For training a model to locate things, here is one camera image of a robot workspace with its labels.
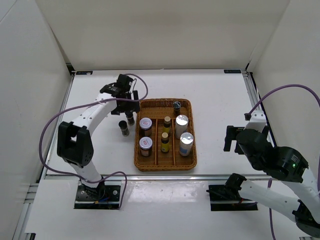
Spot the dark spice jar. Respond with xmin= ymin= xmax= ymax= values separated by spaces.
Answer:
xmin=118 ymin=120 xmax=130 ymax=137
xmin=125 ymin=111 xmax=135 ymax=126
xmin=172 ymin=101 xmax=181 ymax=116

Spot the jar white red lid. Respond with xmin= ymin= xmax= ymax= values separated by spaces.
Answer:
xmin=139 ymin=136 xmax=153 ymax=157
xmin=139 ymin=117 xmax=153 ymax=137

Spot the yellow bottle beige cap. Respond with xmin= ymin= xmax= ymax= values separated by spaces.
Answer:
xmin=162 ymin=116 xmax=172 ymax=136
xmin=160 ymin=132 xmax=170 ymax=153

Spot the white can blue label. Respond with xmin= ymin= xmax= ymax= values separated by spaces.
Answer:
xmin=179 ymin=132 xmax=194 ymax=156

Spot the white can silver lid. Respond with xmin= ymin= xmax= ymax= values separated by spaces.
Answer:
xmin=174 ymin=114 xmax=189 ymax=139

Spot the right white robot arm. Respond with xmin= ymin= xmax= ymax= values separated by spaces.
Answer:
xmin=223 ymin=125 xmax=320 ymax=238

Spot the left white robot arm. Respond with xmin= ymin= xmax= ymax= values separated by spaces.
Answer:
xmin=57 ymin=74 xmax=140 ymax=200

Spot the woven wicker tray basket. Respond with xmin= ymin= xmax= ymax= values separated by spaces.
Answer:
xmin=133 ymin=98 xmax=197 ymax=172

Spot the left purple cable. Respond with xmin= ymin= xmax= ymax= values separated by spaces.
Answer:
xmin=39 ymin=73 xmax=149 ymax=210

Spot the purple cable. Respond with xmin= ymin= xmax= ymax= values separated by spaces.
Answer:
xmin=39 ymin=73 xmax=149 ymax=210
xmin=243 ymin=84 xmax=320 ymax=240

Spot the right aluminium frame rail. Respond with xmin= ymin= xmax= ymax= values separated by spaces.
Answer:
xmin=241 ymin=71 xmax=315 ymax=240

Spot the aluminium frame rail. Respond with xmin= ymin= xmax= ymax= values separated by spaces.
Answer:
xmin=241 ymin=71 xmax=315 ymax=240
xmin=29 ymin=174 xmax=271 ymax=189
xmin=12 ymin=71 xmax=76 ymax=240

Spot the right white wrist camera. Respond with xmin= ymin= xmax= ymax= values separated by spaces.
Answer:
xmin=244 ymin=110 xmax=267 ymax=133

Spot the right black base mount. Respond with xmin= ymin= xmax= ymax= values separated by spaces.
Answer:
xmin=206 ymin=184 xmax=258 ymax=212

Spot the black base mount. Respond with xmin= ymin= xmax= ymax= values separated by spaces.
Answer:
xmin=73 ymin=185 xmax=121 ymax=210
xmin=206 ymin=184 xmax=258 ymax=212

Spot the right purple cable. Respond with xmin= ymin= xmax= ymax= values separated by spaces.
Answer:
xmin=243 ymin=84 xmax=320 ymax=240

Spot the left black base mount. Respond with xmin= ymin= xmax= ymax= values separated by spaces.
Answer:
xmin=73 ymin=185 xmax=121 ymax=210

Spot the front aluminium frame rail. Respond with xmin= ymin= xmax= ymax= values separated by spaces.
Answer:
xmin=29 ymin=174 xmax=271 ymax=189

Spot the left aluminium frame rail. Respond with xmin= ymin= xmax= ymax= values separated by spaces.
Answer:
xmin=12 ymin=71 xmax=76 ymax=240

